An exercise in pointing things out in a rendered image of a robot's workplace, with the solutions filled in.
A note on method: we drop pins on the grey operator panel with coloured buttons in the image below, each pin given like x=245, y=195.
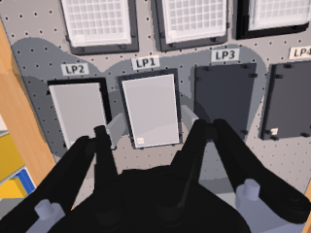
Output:
x=222, y=188

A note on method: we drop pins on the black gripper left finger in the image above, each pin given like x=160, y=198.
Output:
x=55, y=196

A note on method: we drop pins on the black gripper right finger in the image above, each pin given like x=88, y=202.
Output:
x=267, y=203

